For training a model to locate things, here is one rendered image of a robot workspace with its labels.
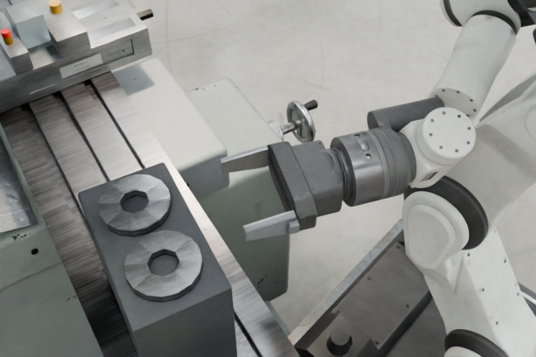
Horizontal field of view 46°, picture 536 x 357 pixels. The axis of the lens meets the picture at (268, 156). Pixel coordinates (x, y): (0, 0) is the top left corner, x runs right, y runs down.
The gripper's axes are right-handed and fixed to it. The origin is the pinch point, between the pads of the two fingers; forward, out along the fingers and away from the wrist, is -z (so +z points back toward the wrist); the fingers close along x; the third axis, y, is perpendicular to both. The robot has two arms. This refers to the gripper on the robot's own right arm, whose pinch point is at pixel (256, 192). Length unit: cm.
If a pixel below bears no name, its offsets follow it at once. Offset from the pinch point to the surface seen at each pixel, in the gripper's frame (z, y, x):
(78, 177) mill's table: -23.1, 23.5, -30.3
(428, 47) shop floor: 124, 121, -152
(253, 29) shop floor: 51, 121, -188
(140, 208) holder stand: -13.6, 4.8, -5.5
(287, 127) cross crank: 24, 53, -58
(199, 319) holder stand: -9.9, 8.3, 9.7
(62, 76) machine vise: -23, 21, -54
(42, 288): -36, 50, -28
